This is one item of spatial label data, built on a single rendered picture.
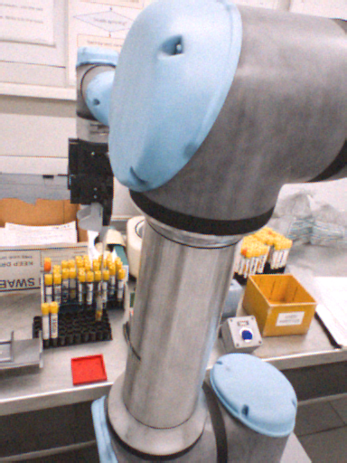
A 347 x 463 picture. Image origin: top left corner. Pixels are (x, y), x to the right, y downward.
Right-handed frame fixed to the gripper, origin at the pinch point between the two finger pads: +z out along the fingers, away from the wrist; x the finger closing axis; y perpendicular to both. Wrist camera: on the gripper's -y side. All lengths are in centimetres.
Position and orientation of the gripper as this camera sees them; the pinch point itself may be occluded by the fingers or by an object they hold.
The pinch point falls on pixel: (104, 233)
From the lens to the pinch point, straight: 87.2
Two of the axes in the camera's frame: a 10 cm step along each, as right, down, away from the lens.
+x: 2.9, 4.8, -8.3
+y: -9.5, 0.3, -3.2
